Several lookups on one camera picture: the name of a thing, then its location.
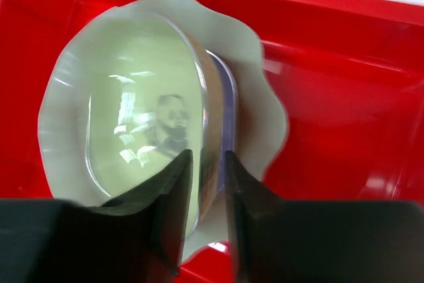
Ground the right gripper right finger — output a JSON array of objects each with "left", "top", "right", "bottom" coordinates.
[{"left": 225, "top": 151, "right": 423, "bottom": 282}]

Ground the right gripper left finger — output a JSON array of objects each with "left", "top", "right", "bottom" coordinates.
[{"left": 1, "top": 150, "right": 193, "bottom": 282}]

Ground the pink-brown square dish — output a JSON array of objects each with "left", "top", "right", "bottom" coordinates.
[{"left": 186, "top": 36, "right": 223, "bottom": 233}]

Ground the large green scalloped bowl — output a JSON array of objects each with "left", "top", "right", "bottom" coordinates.
[{"left": 38, "top": 0, "right": 289, "bottom": 260}]

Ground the green square dish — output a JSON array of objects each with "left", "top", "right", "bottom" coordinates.
[{"left": 84, "top": 13, "right": 207, "bottom": 235}]

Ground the lavender square dish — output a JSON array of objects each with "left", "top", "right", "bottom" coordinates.
[{"left": 207, "top": 50, "right": 239, "bottom": 193}]

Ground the red plastic bin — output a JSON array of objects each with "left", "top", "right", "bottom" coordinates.
[{"left": 1, "top": 0, "right": 423, "bottom": 282}]

